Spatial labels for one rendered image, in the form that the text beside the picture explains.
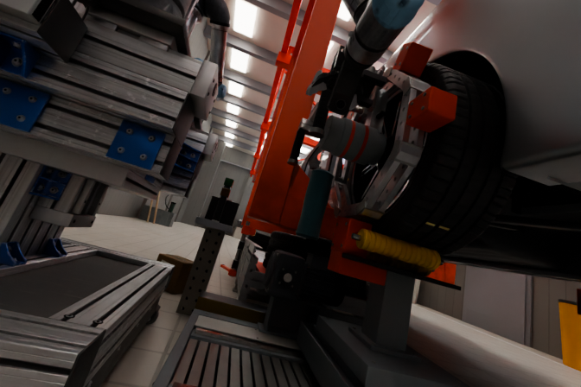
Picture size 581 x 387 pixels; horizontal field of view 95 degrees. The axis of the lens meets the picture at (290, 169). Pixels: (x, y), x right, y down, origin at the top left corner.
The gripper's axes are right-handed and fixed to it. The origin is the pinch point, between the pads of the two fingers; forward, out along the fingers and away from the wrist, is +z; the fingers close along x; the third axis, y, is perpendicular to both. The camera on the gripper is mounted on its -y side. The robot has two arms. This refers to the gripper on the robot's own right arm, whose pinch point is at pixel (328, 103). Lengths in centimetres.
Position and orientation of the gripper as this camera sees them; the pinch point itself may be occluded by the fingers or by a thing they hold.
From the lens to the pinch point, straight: 76.8
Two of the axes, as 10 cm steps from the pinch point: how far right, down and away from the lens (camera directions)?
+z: -1.9, 2.2, 9.6
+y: 2.6, -9.3, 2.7
